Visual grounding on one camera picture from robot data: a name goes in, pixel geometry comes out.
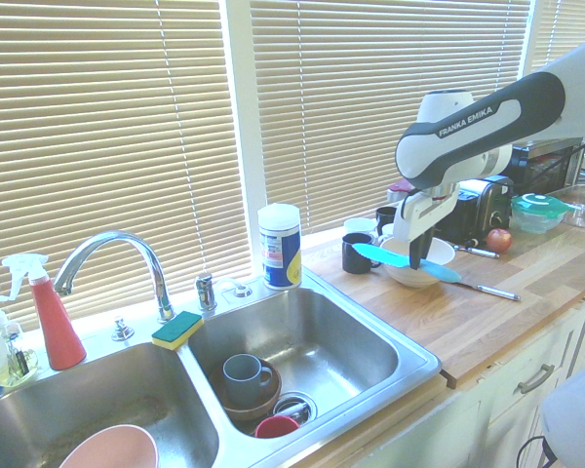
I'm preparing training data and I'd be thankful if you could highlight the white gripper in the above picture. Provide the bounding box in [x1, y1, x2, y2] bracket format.
[393, 187, 458, 271]

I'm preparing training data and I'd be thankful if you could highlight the steel handled kitchen utensil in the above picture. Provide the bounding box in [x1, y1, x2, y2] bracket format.
[451, 241, 501, 260]

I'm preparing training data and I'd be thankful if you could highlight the steel knife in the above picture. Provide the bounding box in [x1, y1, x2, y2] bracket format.
[447, 280, 523, 302]

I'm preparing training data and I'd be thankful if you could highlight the black steel toaster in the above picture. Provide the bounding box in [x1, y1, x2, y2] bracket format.
[437, 175, 516, 246]

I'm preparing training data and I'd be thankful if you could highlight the beige slatted window blind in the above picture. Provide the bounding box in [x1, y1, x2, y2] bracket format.
[0, 0, 231, 335]
[248, 0, 532, 236]
[528, 0, 585, 74]

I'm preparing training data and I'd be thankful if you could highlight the red mug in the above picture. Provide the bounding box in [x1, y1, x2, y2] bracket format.
[253, 414, 301, 439]

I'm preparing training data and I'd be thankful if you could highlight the chrome soap dispenser stub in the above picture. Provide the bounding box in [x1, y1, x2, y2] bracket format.
[195, 273, 219, 312]

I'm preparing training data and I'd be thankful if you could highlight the red apple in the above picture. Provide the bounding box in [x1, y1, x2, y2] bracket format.
[486, 227, 514, 254]

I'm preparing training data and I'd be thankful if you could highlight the green lidded plastic container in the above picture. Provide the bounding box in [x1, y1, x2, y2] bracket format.
[510, 192, 571, 236]

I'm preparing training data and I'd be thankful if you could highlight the grey mug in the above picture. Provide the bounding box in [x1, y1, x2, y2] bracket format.
[222, 354, 275, 408]

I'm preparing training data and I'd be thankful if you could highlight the green yellow sponge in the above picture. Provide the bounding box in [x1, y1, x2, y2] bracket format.
[150, 311, 206, 352]

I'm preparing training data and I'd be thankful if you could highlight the brass cabinet handle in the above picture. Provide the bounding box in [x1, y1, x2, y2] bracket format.
[517, 362, 557, 394]

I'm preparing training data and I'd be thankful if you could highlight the yellow liquid glass bottle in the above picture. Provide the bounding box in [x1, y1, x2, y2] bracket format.
[0, 331, 40, 389]

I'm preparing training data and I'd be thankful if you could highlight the white mug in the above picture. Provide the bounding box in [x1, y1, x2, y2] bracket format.
[343, 217, 379, 238]

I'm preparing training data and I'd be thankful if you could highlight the black microwave oven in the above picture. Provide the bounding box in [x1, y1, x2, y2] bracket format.
[508, 137, 585, 197]

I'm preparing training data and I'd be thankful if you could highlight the red lidded jar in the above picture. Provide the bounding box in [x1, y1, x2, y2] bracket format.
[386, 180, 413, 207]

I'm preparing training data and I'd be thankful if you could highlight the chrome sink knob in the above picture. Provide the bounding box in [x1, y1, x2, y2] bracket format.
[111, 315, 136, 342]

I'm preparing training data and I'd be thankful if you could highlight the chrome curved faucet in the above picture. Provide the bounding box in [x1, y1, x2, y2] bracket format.
[53, 230, 177, 325]

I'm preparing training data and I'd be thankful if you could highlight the black mug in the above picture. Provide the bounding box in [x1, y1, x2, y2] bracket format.
[341, 232, 383, 275]
[374, 206, 398, 236]

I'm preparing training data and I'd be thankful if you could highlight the teal plastic serrated knife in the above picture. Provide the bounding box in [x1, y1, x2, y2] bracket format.
[352, 242, 463, 284]

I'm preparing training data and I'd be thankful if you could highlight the brown wooden bowl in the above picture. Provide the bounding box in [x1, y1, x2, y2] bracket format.
[209, 359, 283, 423]

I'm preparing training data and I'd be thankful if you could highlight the large white bowl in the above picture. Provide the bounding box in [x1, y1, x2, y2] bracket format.
[379, 236, 457, 291]

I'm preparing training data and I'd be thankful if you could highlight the stainless steel double sink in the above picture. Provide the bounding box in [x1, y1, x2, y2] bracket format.
[0, 272, 443, 468]

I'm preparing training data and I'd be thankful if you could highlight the pink plastic bowl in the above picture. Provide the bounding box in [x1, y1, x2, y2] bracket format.
[58, 423, 160, 468]

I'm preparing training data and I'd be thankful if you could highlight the disinfecting wipes canister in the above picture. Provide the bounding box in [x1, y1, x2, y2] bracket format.
[256, 202, 304, 292]

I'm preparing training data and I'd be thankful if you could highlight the steel utensil in drain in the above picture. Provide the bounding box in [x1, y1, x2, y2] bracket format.
[274, 400, 307, 418]

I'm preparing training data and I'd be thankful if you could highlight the red spray bottle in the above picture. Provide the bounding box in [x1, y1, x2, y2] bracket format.
[1, 253, 88, 371]

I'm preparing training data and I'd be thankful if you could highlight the clear glass dish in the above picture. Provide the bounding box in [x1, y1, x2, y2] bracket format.
[562, 183, 585, 230]

